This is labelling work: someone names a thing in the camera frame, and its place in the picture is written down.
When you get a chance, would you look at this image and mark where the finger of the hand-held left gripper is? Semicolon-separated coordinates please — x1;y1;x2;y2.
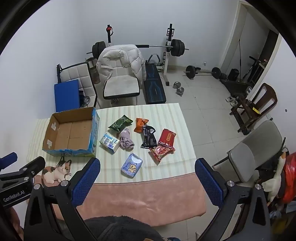
0;156;46;183
0;152;18;165

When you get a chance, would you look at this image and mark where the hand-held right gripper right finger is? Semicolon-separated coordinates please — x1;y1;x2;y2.
195;158;271;241

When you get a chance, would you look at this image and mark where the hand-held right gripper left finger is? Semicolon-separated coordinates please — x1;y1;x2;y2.
24;157;101;241

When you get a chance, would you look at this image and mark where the yellow blue snack box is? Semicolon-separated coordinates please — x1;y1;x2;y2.
99;133;121;154

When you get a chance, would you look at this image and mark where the blue cartoon tissue pack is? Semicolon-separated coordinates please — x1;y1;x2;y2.
120;153;143;179

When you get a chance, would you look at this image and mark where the cardboard box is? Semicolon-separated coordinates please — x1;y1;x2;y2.
42;107;100;158

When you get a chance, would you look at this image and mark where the clear red snack packet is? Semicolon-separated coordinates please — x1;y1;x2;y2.
149;143;175;165

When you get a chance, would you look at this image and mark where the purple cloth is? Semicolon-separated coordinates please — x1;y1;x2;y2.
117;128;135;150

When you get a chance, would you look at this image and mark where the green snack packet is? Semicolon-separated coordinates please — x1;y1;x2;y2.
108;115;133;133

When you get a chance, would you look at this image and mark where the black snack packet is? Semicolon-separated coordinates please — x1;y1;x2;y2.
140;125;158;149

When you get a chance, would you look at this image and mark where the orange snack packet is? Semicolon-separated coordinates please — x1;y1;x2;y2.
134;117;149;133

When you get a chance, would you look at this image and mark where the person's left forearm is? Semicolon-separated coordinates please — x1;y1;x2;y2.
0;206;25;241

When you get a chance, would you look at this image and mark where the grey folding chair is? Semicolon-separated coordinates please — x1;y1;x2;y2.
212;120;287;183

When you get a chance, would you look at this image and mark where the person's dark fleece clothing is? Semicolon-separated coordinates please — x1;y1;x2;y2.
83;215;164;241

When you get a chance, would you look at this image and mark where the striped cat printed blanket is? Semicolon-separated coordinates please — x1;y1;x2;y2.
26;103;207;226

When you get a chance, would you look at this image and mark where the white duck plush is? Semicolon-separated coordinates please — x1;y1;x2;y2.
261;152;289;202

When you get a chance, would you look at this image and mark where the blue folded mat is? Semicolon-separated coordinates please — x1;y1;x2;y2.
54;79;80;113

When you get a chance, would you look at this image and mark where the red bag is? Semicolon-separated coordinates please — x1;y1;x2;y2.
281;153;296;204

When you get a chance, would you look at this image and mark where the dark low bench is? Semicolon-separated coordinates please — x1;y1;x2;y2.
220;79;252;98

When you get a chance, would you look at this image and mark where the white padded chair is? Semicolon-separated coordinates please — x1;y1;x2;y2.
102;74;141;107

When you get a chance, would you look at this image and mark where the dark wooden chair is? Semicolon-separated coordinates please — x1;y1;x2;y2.
229;83;278;135

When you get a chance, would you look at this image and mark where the white quilted chair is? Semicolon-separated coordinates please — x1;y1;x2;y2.
57;61;100;109

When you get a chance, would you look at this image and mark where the black blue weight bench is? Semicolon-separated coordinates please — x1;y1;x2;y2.
143;54;167;104

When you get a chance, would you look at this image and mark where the black bag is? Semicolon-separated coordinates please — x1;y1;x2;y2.
228;69;240;81

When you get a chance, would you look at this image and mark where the short barbell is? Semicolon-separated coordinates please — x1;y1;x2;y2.
184;65;221;80

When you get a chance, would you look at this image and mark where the black exercise machine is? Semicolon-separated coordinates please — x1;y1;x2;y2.
240;56;266;84

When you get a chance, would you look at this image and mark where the white down jacket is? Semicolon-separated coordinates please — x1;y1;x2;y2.
96;44;147;93

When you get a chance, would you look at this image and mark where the white barbell rack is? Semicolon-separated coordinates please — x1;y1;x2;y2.
106;23;176;86

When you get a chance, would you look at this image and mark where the barbell with black plates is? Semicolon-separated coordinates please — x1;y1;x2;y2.
86;39;189;58

